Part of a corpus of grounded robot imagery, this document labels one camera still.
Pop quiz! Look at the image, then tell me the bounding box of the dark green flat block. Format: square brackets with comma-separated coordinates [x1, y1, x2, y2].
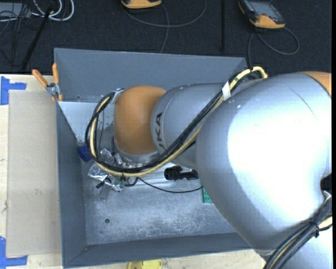
[202, 187, 214, 205]

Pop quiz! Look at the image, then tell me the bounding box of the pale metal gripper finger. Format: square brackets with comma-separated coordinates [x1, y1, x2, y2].
[87, 163, 108, 182]
[96, 178, 123, 202]

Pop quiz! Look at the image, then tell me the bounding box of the grey metal bin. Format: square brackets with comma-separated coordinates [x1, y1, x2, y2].
[53, 48, 267, 268]

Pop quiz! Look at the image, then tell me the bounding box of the blue block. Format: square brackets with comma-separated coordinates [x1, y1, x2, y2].
[77, 145, 91, 163]

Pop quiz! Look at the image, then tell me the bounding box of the black cylinder on white bracket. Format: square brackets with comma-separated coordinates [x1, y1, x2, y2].
[164, 165, 200, 182]

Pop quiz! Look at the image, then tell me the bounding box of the pale flat board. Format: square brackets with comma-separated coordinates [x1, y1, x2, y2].
[6, 90, 63, 258]

